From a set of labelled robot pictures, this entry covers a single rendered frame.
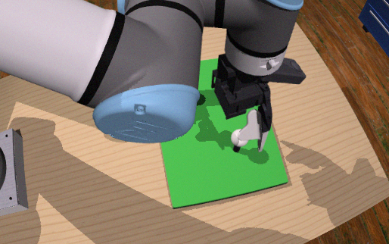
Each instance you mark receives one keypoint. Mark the white golf ball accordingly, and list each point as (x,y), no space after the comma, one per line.
(235,141)

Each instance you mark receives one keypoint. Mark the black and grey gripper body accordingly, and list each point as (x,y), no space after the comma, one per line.
(235,98)

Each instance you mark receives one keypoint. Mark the green rectangular mat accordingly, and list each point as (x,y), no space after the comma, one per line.
(204,166)

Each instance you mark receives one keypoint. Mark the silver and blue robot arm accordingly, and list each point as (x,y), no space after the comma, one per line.
(139,68)

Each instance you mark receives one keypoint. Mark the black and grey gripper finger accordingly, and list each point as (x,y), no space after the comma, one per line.
(258,124)

